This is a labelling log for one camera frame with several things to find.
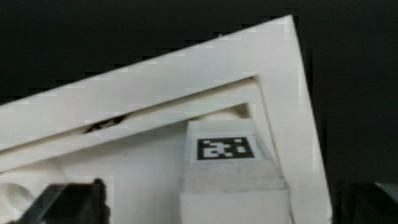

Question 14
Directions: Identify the white square tabletop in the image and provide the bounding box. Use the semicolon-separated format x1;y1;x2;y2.
0;17;333;224

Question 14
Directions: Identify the white leg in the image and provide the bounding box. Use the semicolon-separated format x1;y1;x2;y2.
180;112;290;224

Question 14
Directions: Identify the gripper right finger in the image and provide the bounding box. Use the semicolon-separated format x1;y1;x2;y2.
334;183;398;224

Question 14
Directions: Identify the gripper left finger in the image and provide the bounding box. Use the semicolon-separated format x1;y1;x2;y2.
13;179;111;224

